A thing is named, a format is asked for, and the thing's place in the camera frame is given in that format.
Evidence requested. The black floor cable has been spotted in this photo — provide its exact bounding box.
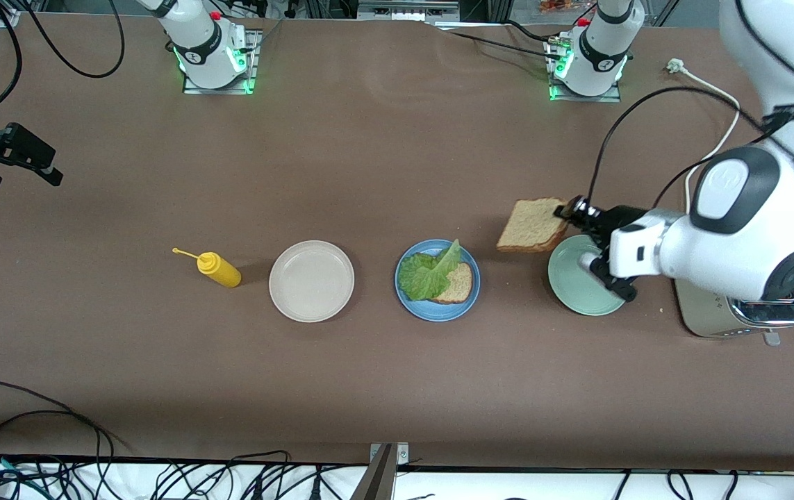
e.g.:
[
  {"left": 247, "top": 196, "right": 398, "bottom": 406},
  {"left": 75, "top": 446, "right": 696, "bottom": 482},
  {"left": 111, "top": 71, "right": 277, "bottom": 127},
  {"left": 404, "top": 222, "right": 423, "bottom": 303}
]
[
  {"left": 0, "top": 410, "right": 116, "bottom": 487},
  {"left": 0, "top": 378, "right": 106, "bottom": 459},
  {"left": 154, "top": 450, "right": 293, "bottom": 500}
]

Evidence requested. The aluminium frame profile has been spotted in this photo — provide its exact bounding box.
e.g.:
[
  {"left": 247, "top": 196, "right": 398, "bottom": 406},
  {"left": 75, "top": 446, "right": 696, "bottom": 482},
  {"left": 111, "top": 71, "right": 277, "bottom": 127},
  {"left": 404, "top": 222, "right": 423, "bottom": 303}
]
[{"left": 0, "top": 0, "right": 47, "bottom": 30}]

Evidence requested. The yellow squeeze bottle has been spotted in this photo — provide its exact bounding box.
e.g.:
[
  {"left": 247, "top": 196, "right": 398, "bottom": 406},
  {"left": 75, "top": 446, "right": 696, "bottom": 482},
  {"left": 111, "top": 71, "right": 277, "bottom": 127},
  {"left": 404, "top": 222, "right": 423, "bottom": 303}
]
[{"left": 172, "top": 247, "right": 242, "bottom": 288}]

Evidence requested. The black looped cable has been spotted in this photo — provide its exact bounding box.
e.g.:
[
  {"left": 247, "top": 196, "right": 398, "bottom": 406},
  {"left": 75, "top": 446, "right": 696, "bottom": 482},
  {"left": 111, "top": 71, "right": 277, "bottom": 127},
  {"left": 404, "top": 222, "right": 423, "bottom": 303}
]
[{"left": 22, "top": 0, "right": 126, "bottom": 79}]

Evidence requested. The white toaster power cable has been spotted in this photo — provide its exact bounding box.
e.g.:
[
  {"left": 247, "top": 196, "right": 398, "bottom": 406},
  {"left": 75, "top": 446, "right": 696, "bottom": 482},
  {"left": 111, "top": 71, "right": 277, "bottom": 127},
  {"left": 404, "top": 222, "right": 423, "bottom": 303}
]
[{"left": 667, "top": 58, "right": 742, "bottom": 183}]

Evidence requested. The dark metal bar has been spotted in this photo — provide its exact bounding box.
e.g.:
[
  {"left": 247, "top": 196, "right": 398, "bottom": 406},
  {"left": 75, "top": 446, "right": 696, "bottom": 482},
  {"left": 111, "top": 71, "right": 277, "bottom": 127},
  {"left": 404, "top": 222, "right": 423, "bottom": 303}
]
[{"left": 349, "top": 444, "right": 397, "bottom": 500}]

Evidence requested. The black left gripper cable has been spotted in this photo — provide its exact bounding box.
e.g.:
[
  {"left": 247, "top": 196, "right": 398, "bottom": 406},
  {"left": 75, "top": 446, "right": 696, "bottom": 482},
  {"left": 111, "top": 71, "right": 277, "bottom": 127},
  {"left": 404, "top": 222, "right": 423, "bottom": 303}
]
[{"left": 586, "top": 0, "right": 794, "bottom": 209}]

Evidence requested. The blue plate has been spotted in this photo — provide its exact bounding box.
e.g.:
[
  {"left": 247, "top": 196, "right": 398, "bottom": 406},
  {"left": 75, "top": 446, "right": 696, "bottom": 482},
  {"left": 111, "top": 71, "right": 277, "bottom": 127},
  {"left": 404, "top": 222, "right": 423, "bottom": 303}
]
[{"left": 395, "top": 240, "right": 481, "bottom": 322}]

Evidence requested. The off-white plate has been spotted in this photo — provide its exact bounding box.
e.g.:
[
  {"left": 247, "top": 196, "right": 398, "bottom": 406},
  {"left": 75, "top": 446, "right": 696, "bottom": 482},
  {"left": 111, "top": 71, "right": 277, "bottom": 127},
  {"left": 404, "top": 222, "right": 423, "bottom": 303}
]
[{"left": 269, "top": 240, "right": 355, "bottom": 323}]

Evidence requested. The pale green plate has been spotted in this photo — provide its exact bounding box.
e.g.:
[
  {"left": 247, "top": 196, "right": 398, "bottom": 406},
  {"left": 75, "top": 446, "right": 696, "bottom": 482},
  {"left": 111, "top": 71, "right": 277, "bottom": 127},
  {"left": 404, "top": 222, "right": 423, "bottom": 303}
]
[{"left": 547, "top": 235, "right": 630, "bottom": 317}]

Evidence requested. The beige chrome-topped toaster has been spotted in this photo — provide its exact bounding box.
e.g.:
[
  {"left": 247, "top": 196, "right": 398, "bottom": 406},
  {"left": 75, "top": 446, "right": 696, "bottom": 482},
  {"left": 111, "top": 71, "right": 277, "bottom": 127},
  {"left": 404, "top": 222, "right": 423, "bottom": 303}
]
[{"left": 675, "top": 278, "right": 794, "bottom": 347}]

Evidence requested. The brown bread slice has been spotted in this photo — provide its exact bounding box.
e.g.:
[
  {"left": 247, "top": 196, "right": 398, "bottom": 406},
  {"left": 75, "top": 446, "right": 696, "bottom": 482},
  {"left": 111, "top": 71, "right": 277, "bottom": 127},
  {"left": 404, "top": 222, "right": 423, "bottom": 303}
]
[
  {"left": 496, "top": 198, "right": 571, "bottom": 254},
  {"left": 431, "top": 262, "right": 474, "bottom": 305}
]

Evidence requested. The small metal table bracket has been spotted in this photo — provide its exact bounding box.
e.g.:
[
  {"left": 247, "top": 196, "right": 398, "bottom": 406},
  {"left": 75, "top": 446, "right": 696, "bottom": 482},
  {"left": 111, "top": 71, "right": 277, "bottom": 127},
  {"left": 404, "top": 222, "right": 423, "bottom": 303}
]
[{"left": 369, "top": 442, "right": 410, "bottom": 465}]

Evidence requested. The green lettuce leaf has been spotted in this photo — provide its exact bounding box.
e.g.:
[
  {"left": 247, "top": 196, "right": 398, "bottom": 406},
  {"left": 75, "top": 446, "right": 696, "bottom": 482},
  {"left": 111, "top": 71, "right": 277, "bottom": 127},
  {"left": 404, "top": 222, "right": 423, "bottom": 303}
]
[{"left": 398, "top": 239, "right": 462, "bottom": 301}]

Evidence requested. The grey equipment box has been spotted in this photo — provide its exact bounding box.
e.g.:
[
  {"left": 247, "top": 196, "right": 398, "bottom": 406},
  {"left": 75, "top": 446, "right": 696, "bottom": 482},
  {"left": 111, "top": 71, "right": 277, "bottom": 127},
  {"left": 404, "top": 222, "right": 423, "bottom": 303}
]
[{"left": 357, "top": 0, "right": 461, "bottom": 22}]

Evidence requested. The black cable on table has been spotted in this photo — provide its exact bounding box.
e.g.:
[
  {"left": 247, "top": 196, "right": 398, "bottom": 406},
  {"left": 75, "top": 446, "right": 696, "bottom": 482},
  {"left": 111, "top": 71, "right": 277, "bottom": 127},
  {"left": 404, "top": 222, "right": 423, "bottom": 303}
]
[{"left": 430, "top": 23, "right": 559, "bottom": 62}]

